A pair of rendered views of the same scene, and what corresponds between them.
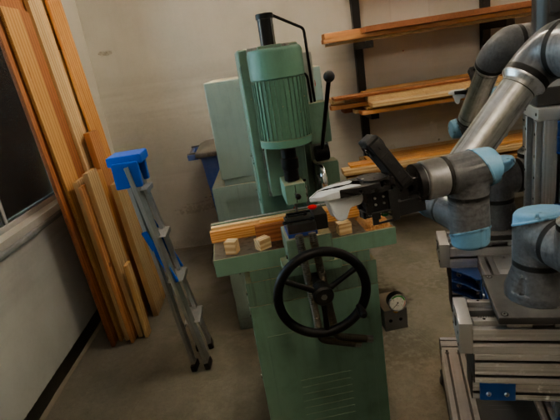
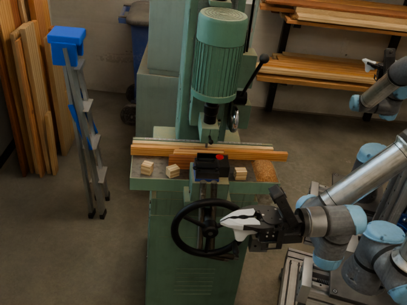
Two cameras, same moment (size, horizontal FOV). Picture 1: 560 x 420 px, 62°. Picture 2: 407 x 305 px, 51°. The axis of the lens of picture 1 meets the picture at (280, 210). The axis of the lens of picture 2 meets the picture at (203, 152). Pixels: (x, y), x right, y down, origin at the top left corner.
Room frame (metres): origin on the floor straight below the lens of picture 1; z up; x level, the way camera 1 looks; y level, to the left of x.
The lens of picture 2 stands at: (0.05, 0.06, 1.91)
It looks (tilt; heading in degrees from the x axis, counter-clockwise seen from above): 33 degrees down; 356
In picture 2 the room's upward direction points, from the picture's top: 7 degrees clockwise
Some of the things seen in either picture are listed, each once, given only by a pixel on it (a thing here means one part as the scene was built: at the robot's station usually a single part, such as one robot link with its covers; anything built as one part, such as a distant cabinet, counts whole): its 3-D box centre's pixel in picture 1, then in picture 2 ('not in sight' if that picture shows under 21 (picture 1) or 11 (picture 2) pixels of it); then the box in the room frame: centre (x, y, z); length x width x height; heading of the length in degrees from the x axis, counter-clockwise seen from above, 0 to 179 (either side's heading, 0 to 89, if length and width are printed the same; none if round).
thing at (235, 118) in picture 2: (321, 179); (233, 118); (1.68, -0.17, 1.02); 0.12 x 0.03 x 0.12; 5
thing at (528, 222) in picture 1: (541, 233); (381, 244); (1.01, -0.61, 0.98); 0.13 x 0.12 x 0.14; 9
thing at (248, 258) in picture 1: (303, 245); (205, 178); (1.43, -0.06, 0.87); 0.61 x 0.30 x 0.06; 95
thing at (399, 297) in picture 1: (396, 302); not in sight; (1.35, -0.33, 0.65); 0.06 x 0.04 x 0.08; 95
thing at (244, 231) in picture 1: (304, 220); (210, 153); (1.54, -0.08, 0.92); 0.67 x 0.02 x 0.04; 95
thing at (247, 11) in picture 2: (303, 74); (244, 19); (1.87, -0.17, 1.40); 0.10 x 0.06 x 0.16; 5
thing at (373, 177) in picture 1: (390, 192); (280, 226); (0.81, -0.21, 1.21); 0.12 x 0.08 x 0.09; 99
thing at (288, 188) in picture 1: (293, 191); (208, 129); (1.56, -0.06, 1.03); 0.14 x 0.07 x 0.09; 5
